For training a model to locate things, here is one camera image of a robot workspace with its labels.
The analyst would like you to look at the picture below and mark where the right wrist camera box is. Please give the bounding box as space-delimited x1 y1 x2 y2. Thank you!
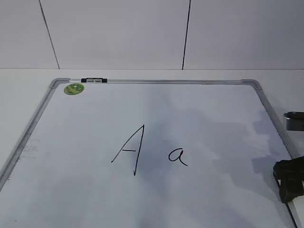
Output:
284 112 304 131

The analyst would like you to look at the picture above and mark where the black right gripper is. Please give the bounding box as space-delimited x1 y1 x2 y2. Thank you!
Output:
273 156 304 203

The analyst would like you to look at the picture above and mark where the black marker clip holder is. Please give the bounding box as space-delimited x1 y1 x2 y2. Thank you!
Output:
81 77 107 83

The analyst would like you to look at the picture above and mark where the whiteboard with grey frame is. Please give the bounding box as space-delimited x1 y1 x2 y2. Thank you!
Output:
0 78 299 228

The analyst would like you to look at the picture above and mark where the white whiteboard eraser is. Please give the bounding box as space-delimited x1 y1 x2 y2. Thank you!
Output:
275 178 304 228

